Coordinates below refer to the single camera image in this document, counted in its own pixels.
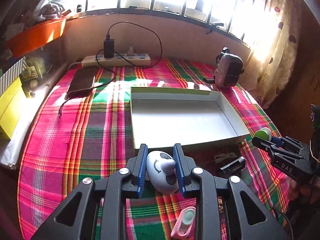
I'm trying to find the white power strip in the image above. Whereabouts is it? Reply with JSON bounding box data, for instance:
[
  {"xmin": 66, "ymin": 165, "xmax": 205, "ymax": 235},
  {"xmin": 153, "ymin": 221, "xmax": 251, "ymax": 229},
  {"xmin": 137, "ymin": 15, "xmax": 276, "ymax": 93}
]
[{"xmin": 81, "ymin": 54, "xmax": 151, "ymax": 67}]

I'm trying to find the plaid bedspread cloth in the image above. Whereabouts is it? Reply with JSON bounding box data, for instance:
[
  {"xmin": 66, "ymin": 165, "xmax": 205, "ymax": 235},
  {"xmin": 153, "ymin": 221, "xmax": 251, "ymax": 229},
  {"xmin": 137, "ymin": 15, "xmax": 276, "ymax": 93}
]
[{"xmin": 17, "ymin": 58, "xmax": 289, "ymax": 239}]

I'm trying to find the black charger adapter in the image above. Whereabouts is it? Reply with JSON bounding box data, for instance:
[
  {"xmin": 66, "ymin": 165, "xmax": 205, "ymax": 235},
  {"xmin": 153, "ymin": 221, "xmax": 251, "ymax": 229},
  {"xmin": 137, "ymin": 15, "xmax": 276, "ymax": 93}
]
[{"xmin": 104, "ymin": 39, "xmax": 114, "ymax": 59}]

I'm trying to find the tangled beige string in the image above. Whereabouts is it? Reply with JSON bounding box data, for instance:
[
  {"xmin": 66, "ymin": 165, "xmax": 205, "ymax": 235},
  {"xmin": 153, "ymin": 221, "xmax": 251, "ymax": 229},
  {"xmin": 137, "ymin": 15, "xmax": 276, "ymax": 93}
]
[{"xmin": 213, "ymin": 152, "xmax": 237, "ymax": 165}]

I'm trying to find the pink clip with mint cap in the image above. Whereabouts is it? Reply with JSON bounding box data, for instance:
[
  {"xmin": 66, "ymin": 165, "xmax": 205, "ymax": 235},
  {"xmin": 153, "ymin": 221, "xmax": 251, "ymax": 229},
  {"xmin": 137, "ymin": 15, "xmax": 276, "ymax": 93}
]
[{"xmin": 170, "ymin": 206, "xmax": 196, "ymax": 239}]

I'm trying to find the yellow box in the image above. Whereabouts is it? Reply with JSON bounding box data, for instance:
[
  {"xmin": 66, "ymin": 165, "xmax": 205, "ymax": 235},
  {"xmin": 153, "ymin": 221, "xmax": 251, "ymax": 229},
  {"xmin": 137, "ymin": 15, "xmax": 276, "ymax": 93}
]
[{"xmin": 0, "ymin": 76, "xmax": 27, "ymax": 140}]

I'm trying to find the dark smartphone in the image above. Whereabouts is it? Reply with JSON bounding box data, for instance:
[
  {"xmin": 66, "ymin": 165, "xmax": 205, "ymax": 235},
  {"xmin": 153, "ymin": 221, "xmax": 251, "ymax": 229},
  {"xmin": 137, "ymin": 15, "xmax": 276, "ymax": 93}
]
[{"xmin": 67, "ymin": 67, "xmax": 97, "ymax": 95}]

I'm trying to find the white open cardboard box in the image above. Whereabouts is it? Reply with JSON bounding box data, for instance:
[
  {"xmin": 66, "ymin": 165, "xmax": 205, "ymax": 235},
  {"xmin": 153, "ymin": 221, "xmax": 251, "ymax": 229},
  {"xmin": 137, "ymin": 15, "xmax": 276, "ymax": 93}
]
[{"xmin": 130, "ymin": 87, "xmax": 249, "ymax": 152}]

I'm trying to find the orange plastic tray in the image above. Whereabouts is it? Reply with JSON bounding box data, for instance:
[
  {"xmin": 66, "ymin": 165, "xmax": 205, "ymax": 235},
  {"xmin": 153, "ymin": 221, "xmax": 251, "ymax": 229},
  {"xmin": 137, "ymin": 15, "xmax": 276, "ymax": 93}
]
[{"xmin": 4, "ymin": 18, "xmax": 66, "ymax": 58}]

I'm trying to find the black charging cable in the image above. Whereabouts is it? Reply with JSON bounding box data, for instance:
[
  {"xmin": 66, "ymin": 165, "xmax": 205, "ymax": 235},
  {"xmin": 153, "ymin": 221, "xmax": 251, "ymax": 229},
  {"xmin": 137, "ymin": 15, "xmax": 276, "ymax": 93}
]
[{"xmin": 57, "ymin": 21, "xmax": 163, "ymax": 118}]

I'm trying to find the cream dotted curtain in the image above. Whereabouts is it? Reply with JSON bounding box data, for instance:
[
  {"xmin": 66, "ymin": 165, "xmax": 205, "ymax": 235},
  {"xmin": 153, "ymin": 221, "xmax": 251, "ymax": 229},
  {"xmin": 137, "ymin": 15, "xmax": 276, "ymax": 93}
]
[{"xmin": 241, "ymin": 0, "xmax": 302, "ymax": 109}]

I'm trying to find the white panda phone holder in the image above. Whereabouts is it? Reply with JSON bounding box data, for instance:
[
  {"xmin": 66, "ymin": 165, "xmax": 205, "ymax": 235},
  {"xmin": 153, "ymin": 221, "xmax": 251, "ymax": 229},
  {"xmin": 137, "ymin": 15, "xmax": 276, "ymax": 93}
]
[{"xmin": 146, "ymin": 151, "xmax": 178, "ymax": 194}]

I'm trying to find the small black device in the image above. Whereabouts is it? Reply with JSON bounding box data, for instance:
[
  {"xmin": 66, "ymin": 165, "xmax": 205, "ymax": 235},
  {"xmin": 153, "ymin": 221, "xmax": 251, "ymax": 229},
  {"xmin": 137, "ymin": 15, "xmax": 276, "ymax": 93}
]
[{"xmin": 219, "ymin": 157, "xmax": 246, "ymax": 178}]

